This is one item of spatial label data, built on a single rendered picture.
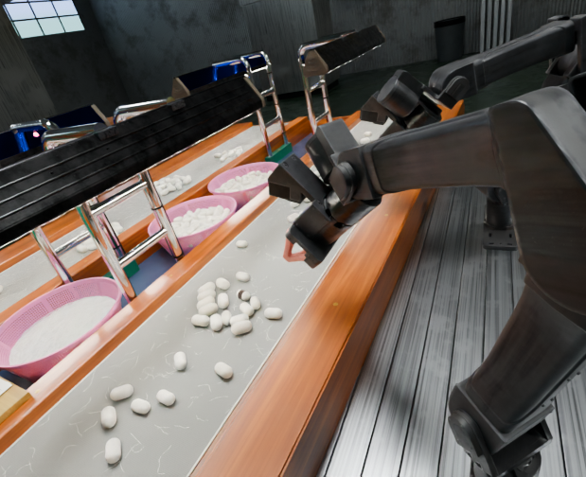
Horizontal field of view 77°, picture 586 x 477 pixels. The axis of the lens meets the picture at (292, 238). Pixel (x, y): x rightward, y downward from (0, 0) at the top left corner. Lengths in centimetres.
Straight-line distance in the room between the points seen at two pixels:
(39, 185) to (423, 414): 60
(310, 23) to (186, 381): 683
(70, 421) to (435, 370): 57
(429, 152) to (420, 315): 46
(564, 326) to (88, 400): 65
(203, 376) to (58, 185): 35
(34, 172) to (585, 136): 54
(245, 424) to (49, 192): 38
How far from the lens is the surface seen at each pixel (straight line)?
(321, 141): 51
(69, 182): 56
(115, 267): 83
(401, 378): 65
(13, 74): 560
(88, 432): 68
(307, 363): 56
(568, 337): 31
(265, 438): 51
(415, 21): 869
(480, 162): 29
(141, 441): 62
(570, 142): 23
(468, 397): 44
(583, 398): 67
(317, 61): 119
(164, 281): 87
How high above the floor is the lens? 118
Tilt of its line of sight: 29 degrees down
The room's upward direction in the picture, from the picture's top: 14 degrees counter-clockwise
